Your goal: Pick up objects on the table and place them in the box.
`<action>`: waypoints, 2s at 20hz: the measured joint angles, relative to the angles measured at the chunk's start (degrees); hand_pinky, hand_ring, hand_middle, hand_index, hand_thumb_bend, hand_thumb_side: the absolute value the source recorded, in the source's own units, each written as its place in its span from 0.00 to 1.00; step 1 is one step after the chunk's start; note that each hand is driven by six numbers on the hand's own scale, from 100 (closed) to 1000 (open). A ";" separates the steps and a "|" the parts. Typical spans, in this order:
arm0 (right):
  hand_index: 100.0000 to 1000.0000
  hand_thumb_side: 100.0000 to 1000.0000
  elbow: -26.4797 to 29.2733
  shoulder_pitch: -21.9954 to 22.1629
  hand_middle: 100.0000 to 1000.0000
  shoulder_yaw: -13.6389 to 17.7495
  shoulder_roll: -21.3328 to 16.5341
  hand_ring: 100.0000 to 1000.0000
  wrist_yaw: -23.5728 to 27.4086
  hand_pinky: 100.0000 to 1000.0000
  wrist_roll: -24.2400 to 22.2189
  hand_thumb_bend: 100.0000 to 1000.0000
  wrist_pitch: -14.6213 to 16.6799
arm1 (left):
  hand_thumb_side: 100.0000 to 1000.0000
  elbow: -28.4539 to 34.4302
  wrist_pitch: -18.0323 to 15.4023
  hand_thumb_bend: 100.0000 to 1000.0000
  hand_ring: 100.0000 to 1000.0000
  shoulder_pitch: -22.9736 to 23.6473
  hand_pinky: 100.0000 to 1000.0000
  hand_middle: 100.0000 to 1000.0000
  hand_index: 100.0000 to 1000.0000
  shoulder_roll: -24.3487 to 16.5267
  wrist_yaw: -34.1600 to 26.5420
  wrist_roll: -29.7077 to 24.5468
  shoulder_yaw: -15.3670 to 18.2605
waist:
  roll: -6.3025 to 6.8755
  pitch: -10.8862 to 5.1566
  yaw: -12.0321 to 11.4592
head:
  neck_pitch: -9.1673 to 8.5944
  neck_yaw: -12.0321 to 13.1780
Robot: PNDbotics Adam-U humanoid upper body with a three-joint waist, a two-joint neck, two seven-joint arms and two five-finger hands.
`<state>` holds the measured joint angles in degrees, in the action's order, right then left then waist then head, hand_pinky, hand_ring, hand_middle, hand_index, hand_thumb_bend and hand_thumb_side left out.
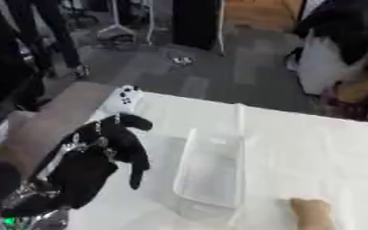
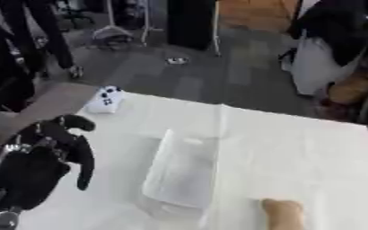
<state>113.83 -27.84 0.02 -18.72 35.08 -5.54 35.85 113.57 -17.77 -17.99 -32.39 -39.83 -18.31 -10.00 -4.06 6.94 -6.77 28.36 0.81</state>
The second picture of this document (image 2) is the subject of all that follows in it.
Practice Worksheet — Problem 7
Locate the grey bag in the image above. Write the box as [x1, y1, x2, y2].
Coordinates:
[88, 24, 137, 49]

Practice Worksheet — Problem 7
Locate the tan rounded object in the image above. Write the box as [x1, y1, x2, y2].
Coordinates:
[259, 198, 309, 230]

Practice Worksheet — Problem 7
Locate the small black white object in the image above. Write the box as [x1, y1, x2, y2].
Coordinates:
[163, 57, 190, 66]

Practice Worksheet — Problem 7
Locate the black office chair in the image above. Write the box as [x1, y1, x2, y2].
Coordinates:
[53, 0, 96, 26]

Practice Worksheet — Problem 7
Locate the white bag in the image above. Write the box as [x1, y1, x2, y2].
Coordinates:
[289, 37, 364, 96]

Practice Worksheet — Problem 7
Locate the person's hand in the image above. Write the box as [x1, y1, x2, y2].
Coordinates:
[66, 64, 85, 80]

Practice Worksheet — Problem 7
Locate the person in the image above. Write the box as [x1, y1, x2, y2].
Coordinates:
[0, 0, 85, 121]
[287, 0, 368, 67]

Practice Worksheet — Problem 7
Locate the brown bag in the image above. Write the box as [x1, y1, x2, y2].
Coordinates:
[325, 69, 368, 105]

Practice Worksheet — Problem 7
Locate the white game controller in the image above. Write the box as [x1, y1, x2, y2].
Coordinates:
[83, 85, 127, 115]

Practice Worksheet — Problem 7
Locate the black cabinet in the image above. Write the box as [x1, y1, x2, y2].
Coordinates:
[165, 0, 219, 51]

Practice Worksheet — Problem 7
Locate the white pole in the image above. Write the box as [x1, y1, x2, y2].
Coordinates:
[210, 0, 223, 58]
[138, 0, 153, 48]

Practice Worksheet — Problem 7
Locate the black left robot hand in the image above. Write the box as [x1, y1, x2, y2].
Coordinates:
[0, 114, 98, 211]

